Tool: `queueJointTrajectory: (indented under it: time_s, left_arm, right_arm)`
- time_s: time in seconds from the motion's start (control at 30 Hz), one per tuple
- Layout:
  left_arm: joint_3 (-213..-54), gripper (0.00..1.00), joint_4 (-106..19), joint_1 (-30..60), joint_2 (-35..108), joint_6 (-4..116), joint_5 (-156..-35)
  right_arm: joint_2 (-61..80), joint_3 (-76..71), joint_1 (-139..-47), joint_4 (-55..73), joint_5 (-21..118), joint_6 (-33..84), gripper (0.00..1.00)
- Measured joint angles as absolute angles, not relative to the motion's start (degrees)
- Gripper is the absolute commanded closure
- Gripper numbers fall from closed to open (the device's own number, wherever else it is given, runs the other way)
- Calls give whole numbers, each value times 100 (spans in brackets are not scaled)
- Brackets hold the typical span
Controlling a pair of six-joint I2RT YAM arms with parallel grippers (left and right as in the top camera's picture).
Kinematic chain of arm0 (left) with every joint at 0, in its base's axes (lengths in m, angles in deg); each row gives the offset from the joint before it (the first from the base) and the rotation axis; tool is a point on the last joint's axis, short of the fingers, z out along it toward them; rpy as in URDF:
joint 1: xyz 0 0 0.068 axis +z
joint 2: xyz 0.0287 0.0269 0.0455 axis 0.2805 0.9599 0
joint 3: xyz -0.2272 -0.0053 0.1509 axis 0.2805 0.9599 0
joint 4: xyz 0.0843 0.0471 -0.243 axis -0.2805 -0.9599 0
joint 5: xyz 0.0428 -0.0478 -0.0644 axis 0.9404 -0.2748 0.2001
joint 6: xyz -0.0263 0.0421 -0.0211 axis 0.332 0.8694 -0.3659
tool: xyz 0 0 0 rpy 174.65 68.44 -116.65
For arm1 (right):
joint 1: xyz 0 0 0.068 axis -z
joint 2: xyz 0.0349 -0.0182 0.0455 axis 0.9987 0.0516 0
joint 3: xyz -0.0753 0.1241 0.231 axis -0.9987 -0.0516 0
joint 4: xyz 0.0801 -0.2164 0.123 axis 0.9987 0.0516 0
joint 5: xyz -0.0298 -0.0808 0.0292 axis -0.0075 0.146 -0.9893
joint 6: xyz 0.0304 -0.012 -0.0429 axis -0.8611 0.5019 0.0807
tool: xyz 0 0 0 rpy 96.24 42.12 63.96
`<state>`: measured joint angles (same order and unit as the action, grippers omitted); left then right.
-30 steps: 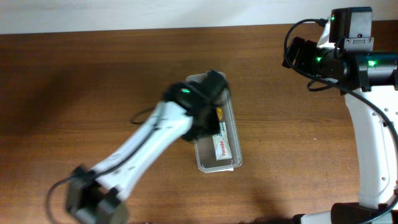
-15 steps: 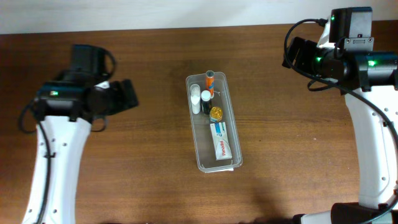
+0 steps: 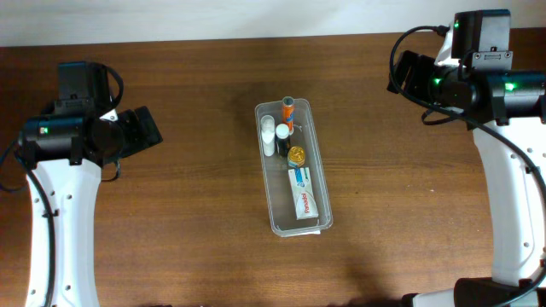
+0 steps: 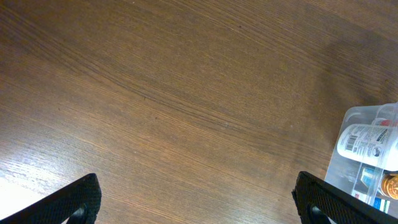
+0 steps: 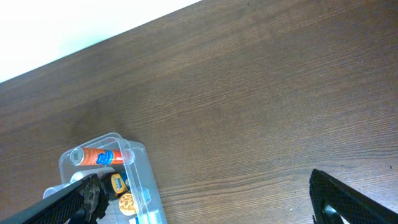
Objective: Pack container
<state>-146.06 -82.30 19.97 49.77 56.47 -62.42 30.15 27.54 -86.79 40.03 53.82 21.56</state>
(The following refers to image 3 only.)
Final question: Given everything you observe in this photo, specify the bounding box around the white spray bottle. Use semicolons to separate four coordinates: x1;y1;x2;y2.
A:
260;115;276;157

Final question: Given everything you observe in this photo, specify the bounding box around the orange effervescent tablet tube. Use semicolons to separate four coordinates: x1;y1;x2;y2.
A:
282;96;295;135

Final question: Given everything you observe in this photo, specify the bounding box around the clear plastic container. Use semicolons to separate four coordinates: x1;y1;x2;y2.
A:
255;97;333;237

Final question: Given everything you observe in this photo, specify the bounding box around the dark bottle white cap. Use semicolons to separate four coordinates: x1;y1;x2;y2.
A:
276;124;291;158

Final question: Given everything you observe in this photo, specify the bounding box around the small jar gold lid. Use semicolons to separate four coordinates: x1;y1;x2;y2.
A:
288;146;305;168

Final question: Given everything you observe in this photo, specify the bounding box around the white Panadol medicine box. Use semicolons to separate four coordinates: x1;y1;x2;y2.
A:
288;167;318;220

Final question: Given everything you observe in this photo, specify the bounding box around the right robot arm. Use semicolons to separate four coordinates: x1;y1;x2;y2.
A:
388;49;545;306

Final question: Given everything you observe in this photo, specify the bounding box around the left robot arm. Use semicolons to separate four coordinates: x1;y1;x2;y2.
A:
16;107;162;306

